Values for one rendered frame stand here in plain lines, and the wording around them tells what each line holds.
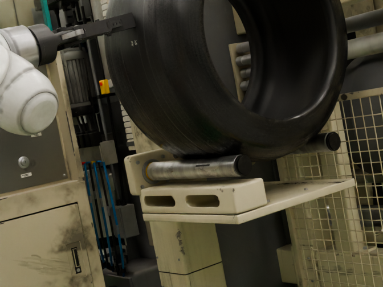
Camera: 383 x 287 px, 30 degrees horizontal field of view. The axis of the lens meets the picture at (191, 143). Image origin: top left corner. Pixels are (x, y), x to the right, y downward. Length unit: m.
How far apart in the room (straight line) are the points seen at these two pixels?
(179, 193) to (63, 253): 0.46
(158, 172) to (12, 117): 0.65
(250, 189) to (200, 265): 0.44
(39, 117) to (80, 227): 0.86
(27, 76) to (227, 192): 0.53
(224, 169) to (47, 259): 0.62
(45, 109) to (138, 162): 0.64
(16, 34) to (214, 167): 0.50
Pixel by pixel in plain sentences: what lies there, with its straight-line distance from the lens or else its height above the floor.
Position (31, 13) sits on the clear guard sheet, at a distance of 1.99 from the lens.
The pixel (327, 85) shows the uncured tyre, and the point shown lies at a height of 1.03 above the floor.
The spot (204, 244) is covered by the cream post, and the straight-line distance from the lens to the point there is 1.88.
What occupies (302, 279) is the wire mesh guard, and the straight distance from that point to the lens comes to 2.14.
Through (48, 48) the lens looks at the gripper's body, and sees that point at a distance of 1.34.
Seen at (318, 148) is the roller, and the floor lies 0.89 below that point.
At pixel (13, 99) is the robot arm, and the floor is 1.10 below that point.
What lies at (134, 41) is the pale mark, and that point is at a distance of 1.48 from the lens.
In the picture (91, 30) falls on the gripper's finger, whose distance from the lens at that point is 1.37.
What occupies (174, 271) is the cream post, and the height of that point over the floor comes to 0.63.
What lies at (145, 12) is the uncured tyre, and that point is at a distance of 1.45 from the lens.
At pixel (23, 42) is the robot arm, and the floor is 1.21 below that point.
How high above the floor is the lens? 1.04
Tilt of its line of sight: 3 degrees down
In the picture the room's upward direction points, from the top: 11 degrees counter-clockwise
